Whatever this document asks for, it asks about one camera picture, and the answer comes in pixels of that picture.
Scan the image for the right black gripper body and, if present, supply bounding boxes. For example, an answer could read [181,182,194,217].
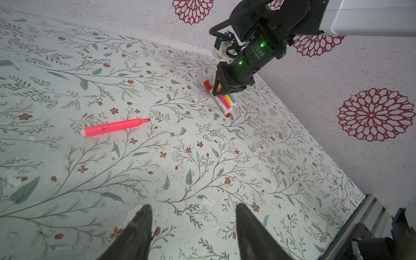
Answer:
[216,19,288,87]

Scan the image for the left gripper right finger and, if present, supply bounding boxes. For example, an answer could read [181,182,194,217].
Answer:
[236,203,292,260]

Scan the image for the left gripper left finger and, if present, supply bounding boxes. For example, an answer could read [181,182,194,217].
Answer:
[97,204,153,260]

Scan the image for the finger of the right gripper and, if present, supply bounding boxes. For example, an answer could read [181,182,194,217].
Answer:
[212,73,224,96]
[221,83,247,95]

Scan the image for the pink highlighter pen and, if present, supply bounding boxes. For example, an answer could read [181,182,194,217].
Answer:
[219,95,232,110]
[80,119,151,138]

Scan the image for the white red marker pen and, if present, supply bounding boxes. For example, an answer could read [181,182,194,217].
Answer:
[203,80,231,118]

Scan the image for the blue highlighter pen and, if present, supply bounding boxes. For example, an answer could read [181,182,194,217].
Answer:
[227,94,236,104]

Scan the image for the yellow highlighter pen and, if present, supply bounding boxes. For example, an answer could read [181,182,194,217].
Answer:
[224,94,234,106]

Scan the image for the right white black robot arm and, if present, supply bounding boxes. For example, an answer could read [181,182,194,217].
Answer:
[209,0,416,96]

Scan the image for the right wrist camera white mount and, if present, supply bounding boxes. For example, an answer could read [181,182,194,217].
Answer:
[212,30,238,65]

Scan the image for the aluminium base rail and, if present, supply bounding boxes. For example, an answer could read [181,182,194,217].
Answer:
[320,195,393,260]

